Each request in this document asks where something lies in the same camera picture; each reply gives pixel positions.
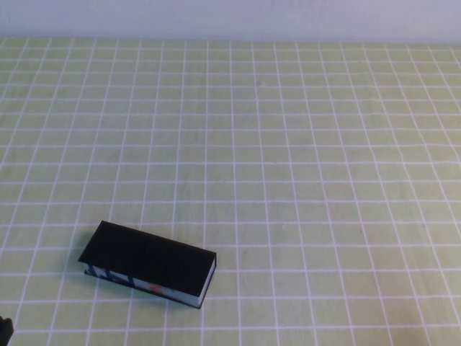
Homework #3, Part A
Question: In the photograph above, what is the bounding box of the green white-grid tablecloth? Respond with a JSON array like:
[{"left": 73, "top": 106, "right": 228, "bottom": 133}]
[{"left": 0, "top": 35, "right": 461, "bottom": 346}]

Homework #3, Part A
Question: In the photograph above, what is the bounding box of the black glasses case blue print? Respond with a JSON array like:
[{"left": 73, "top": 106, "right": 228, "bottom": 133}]
[{"left": 78, "top": 220, "right": 218, "bottom": 310}]

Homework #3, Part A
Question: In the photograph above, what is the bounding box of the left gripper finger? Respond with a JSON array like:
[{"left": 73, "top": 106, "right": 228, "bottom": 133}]
[{"left": 0, "top": 316, "right": 14, "bottom": 339}]

